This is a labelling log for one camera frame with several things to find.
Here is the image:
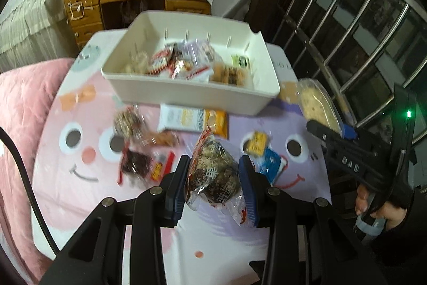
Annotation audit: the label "cartoon printed table cover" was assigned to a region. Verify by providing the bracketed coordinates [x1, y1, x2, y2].
[31, 29, 333, 285]

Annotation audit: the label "dark nut cluster packet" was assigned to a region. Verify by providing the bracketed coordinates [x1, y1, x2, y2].
[185, 126, 247, 225]

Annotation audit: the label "blue yellow snack packet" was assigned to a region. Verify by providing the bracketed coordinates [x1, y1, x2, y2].
[241, 130, 288, 186]

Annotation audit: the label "black cable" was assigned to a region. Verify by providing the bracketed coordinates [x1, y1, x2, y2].
[0, 126, 61, 255]

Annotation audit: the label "pink quilted blanket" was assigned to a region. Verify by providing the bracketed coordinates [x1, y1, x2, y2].
[1, 58, 74, 284]

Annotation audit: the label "red white snack packet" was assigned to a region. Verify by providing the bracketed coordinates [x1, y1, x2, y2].
[169, 59, 214, 82]

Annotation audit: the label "round cracker clear pack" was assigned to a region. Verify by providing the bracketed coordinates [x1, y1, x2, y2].
[297, 78, 342, 135]

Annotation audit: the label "white orange snack box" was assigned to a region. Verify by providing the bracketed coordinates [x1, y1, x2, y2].
[157, 104, 229, 139]

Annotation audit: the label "yellow-green candy packet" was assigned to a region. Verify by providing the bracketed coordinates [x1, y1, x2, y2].
[231, 54, 250, 69]

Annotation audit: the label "clear bag pale puffs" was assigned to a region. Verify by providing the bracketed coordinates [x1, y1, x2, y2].
[122, 50, 148, 75]

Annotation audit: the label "white bed skirt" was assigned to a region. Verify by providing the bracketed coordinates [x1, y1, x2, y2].
[1, 0, 78, 72]

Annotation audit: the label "yellow puffs clear bag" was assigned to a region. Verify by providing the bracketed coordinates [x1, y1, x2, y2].
[209, 62, 253, 89]

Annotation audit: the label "person's right hand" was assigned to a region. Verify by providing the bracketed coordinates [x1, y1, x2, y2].
[355, 184, 407, 231]

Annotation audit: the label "barcode red-edged snack packet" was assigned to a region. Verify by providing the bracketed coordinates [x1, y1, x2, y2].
[181, 39, 222, 66]

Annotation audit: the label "brown chocolate snack packet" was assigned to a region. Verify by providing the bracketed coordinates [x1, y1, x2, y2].
[146, 44, 176, 75]

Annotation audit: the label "metal window grille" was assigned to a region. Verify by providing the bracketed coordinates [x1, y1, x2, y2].
[265, 0, 426, 146]

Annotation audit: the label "granola cluster clear packet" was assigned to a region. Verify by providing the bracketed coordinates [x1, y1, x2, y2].
[113, 105, 147, 140]

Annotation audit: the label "white plastic storage bin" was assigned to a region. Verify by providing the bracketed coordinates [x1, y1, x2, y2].
[101, 11, 280, 116]

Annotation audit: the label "brown date clear packet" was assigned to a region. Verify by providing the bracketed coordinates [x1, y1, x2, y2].
[140, 131, 180, 147]

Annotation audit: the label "dark brown cake packet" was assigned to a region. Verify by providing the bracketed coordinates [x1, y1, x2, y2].
[117, 146, 176, 185]

